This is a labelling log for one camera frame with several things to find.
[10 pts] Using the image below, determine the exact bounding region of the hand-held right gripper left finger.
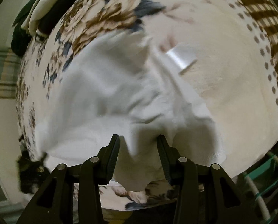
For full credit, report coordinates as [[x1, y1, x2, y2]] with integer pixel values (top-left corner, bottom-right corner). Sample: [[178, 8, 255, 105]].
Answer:
[[16, 134, 121, 224]]

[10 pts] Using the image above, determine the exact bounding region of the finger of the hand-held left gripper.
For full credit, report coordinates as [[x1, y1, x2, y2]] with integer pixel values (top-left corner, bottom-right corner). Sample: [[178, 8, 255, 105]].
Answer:
[[16, 134, 49, 168]]

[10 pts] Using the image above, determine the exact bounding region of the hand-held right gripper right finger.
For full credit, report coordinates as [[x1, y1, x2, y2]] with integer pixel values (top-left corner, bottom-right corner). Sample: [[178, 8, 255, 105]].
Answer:
[[157, 135, 258, 224]]

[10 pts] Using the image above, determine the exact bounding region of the white t-shirt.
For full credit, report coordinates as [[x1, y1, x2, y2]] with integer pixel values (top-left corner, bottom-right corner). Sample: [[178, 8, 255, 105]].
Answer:
[[34, 31, 223, 192]]

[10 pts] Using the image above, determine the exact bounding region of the pale green curtain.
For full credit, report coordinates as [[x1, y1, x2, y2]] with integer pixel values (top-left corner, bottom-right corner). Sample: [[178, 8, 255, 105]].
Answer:
[[0, 48, 23, 98]]

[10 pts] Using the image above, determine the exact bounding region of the floral bedsheet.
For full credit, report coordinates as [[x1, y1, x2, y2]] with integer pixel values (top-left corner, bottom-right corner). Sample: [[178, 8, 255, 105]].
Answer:
[[15, 0, 278, 211]]

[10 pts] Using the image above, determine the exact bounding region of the pale rectangular tag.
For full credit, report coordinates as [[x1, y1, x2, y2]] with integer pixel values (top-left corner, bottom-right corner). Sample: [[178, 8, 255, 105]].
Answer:
[[165, 45, 198, 74]]

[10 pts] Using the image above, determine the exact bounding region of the teal rack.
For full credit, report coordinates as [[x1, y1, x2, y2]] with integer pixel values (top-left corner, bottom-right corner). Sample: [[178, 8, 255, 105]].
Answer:
[[243, 151, 278, 224]]

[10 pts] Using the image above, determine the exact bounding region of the dark green duvet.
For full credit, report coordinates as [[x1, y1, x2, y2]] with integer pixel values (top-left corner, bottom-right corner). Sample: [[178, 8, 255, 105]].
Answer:
[[11, 0, 42, 57]]

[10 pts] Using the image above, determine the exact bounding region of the white folded cloth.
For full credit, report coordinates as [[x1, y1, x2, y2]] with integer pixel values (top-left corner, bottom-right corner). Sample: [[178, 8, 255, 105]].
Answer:
[[21, 0, 68, 38]]

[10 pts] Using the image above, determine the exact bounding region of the black folded cloth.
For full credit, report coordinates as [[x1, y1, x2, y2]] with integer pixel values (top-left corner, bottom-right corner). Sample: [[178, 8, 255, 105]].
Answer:
[[36, 0, 88, 38]]

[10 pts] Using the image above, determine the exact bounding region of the brown checked blanket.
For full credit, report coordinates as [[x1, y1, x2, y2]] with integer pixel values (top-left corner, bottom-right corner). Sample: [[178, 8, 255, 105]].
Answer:
[[220, 0, 278, 94]]

